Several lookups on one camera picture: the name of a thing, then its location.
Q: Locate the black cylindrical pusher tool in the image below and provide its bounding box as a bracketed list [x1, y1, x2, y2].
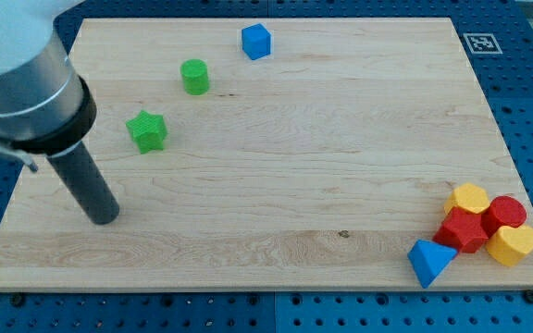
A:
[46, 142, 119, 225]

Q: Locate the green star block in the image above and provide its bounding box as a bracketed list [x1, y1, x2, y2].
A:
[126, 110, 167, 154]

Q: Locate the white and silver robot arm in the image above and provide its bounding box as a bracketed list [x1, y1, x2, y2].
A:
[0, 0, 119, 225]

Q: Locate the green cylinder block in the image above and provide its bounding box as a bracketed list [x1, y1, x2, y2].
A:
[180, 59, 210, 95]

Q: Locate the light wooden board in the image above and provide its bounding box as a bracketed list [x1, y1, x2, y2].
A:
[0, 18, 527, 293]

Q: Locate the blue cube block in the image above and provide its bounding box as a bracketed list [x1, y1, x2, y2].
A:
[241, 23, 271, 60]

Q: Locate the blue triangle block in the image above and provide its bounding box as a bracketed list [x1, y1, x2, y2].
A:
[407, 240, 458, 289]

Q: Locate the red pentagon block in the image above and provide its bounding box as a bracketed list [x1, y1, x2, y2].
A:
[432, 207, 489, 253]

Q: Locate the yellow hexagon block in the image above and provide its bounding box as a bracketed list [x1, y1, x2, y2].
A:
[443, 183, 490, 214]

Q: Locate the white fiducial marker tag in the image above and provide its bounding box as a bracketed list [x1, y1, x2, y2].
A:
[463, 32, 502, 55]

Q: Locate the red cylinder block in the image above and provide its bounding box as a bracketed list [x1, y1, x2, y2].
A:
[481, 196, 527, 238]

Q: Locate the yellow heart block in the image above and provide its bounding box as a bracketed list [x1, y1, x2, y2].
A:
[486, 225, 533, 267]

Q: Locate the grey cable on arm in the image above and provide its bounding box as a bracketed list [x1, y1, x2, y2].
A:
[0, 110, 40, 174]

